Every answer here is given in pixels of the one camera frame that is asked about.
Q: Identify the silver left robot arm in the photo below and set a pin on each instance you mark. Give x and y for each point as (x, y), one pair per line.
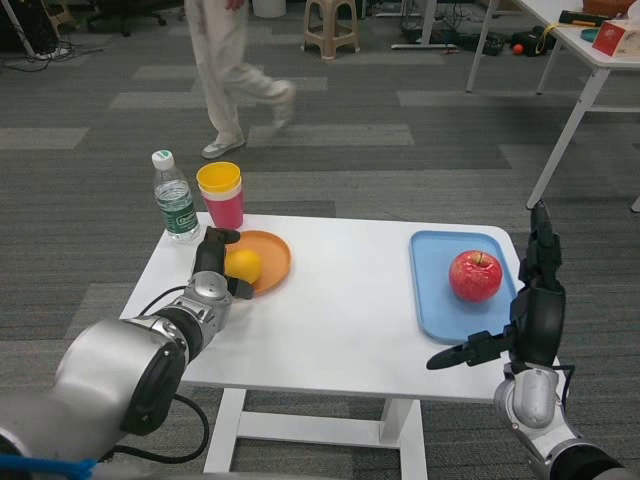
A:
(110, 370)

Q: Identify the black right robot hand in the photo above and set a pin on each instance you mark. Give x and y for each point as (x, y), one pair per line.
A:
(542, 320)

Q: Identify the black office chair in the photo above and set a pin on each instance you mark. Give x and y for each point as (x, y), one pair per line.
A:
(125, 15)

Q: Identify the black and yellow tool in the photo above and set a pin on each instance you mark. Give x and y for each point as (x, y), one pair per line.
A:
(580, 18)

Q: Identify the red apple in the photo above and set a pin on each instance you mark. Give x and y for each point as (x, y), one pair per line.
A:
(475, 277)

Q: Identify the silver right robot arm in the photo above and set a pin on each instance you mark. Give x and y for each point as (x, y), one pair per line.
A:
(532, 400)

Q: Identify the clear plastic water bottle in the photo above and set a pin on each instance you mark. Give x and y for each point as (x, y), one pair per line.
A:
(175, 210)

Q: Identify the white office desk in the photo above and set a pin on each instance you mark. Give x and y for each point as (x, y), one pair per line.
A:
(585, 95)

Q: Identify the red tissue box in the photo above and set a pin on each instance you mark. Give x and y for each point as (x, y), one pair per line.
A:
(615, 41)

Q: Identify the white table leg frame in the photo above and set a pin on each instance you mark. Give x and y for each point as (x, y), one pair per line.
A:
(310, 425)

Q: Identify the white power strip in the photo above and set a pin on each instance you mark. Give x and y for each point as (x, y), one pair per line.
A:
(51, 53)

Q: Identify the blue rectangular tray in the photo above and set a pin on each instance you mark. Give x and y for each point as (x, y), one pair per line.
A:
(435, 285)

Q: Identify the yellow plastic cup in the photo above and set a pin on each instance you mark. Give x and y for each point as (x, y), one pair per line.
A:
(218, 177)

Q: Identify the teal round dish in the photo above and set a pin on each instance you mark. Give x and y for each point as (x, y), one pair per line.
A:
(588, 35)

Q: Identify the pink plastic cup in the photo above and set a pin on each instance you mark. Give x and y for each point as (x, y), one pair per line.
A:
(225, 212)

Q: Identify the orange round plate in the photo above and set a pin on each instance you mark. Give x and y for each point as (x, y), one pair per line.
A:
(274, 257)

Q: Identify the white desk base frame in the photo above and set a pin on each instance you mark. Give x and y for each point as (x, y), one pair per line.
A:
(427, 30)

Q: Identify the beige plastic stool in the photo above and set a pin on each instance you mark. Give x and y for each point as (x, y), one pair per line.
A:
(332, 48)

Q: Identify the yellow lemon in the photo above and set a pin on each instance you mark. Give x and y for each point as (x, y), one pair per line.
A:
(245, 265)

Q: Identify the white waste bin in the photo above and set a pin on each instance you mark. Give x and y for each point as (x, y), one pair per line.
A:
(269, 6)

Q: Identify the person in beige trousers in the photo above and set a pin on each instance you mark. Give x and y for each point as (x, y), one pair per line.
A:
(220, 75)

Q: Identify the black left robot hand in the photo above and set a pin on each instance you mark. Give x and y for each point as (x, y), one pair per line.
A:
(210, 252)

